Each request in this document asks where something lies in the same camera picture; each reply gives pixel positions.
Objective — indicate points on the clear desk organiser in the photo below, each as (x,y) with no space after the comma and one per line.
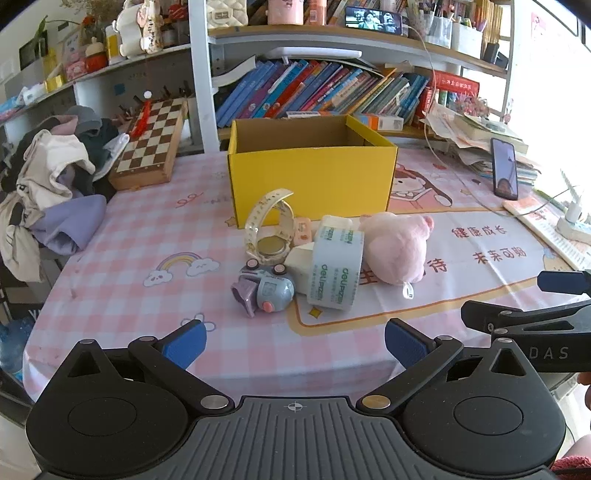
(438,32)

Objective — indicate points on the red round jar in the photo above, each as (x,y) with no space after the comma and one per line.
(95,57)

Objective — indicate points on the thick red dictionary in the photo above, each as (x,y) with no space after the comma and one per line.
(455,83)

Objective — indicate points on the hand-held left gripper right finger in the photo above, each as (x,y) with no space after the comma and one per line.
(406,344)

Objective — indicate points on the small pink paw-print gadget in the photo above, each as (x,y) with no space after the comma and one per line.
(302,230)

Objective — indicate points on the dark garment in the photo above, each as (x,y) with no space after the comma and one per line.
(99,147)

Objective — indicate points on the white plug adapter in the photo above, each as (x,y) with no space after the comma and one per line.
(575,210)

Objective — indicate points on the grey purple toy watch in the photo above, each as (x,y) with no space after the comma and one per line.
(270,288)

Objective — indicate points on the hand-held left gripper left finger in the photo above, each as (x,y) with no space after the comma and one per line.
(184,344)

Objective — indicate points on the pink cup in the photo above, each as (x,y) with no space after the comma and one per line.
(285,11)

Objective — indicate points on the green pen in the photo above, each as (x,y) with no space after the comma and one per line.
(549,199)

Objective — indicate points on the white pen holder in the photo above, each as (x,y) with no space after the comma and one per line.
(466,40)

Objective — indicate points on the white garment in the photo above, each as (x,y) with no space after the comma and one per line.
(55,161)

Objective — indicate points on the cream quilted bag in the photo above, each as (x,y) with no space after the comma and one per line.
(227,14)

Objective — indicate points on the upright yellow books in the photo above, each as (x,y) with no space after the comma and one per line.
(489,21)

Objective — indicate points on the clear packing tape roll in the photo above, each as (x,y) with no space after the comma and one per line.
(334,267)

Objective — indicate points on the pink checked printed tablecloth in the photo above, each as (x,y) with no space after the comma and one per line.
(152,230)

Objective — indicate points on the orange pink bottle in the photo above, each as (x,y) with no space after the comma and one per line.
(317,11)

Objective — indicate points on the orange white carton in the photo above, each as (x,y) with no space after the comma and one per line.
(381,122)

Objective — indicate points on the cream plush figure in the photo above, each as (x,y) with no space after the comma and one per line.
(138,27)

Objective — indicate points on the wooden folding chessboard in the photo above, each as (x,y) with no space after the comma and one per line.
(147,143)

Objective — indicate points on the white power strip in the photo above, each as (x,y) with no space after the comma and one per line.
(577,233)

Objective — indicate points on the cream wristwatch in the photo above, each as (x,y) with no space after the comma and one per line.
(270,247)

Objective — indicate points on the white wooden bookshelf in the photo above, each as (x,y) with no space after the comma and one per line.
(201,92)

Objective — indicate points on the red tassel ornament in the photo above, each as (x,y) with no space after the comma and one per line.
(141,117)

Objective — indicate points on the yellow cardboard box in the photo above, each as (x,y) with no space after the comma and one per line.
(309,184)

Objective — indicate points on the row of colourful books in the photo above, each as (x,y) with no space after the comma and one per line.
(314,87)

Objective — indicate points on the white light bar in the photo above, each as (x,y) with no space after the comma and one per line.
(314,53)

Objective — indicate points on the long white barcode box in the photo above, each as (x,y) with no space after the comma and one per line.
(314,113)

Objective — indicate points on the large white charger block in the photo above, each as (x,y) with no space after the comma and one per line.
(299,264)

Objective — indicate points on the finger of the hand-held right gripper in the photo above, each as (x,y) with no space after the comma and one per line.
(561,281)
(531,318)

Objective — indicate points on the smartphone showing portrait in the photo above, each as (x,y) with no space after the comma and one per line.
(504,168)

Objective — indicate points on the lavender garment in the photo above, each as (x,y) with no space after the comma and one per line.
(69,224)

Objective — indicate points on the smartphone showing video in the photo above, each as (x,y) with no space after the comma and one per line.
(371,19)

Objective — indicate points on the pink plush toy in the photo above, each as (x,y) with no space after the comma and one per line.
(397,249)

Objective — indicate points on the person's right hand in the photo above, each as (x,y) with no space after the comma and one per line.
(587,397)

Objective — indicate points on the blue water jug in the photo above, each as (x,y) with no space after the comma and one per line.
(14,350)

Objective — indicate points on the red fuzzy clothing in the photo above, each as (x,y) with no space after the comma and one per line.
(575,454)

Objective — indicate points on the grey garment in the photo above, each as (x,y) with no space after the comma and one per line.
(85,115)

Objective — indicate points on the beige jacket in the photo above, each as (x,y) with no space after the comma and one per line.
(18,240)

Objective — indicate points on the messy stack of papers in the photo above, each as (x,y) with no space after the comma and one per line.
(471,134)

